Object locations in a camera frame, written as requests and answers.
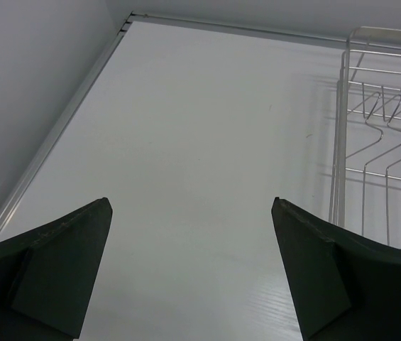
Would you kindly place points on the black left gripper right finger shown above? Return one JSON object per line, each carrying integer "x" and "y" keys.
{"x": 343, "y": 286}

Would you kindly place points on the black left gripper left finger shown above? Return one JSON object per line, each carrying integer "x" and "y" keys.
{"x": 47, "y": 275}

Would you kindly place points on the aluminium table frame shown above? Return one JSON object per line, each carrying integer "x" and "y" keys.
{"x": 65, "y": 115}

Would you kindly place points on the metal wire dish rack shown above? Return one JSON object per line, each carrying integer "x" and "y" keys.
{"x": 366, "y": 165}

